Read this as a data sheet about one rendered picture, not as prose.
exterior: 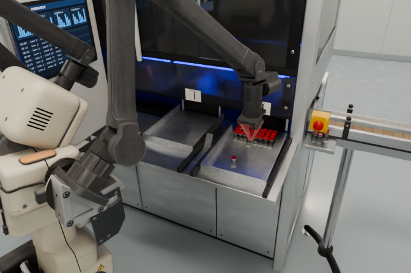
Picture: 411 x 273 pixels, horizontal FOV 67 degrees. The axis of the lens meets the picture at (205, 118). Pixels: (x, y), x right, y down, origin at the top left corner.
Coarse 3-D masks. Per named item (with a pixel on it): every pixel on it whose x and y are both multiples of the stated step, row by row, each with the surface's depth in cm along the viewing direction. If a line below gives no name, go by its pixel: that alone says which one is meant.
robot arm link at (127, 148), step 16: (112, 0) 63; (128, 0) 65; (112, 16) 64; (128, 16) 66; (112, 32) 65; (128, 32) 66; (112, 48) 65; (128, 48) 67; (112, 64) 66; (128, 64) 67; (112, 80) 67; (128, 80) 68; (112, 96) 68; (128, 96) 69; (112, 112) 68; (128, 112) 69; (128, 128) 67; (112, 144) 67; (128, 144) 68; (144, 144) 70; (128, 160) 69
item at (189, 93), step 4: (188, 92) 151; (192, 92) 150; (196, 92) 148; (200, 92) 148; (188, 96) 152; (192, 96) 151; (196, 96) 149; (200, 96) 148; (192, 100) 152; (196, 100) 151; (200, 100) 150
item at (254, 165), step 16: (224, 144) 136; (240, 144) 136; (208, 160) 125; (224, 160) 126; (240, 160) 126; (256, 160) 125; (272, 160) 125; (224, 176) 117; (240, 176) 113; (256, 176) 116
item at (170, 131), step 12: (168, 120) 157; (180, 120) 157; (192, 120) 157; (204, 120) 156; (216, 120) 149; (144, 132) 141; (156, 132) 147; (168, 132) 146; (180, 132) 146; (192, 132) 146; (204, 132) 146; (168, 144) 135; (180, 144) 132; (192, 144) 137
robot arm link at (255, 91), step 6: (246, 84) 93; (252, 84) 92; (258, 84) 92; (264, 84) 95; (246, 90) 92; (252, 90) 91; (258, 90) 92; (264, 90) 95; (246, 96) 93; (252, 96) 92; (258, 96) 93
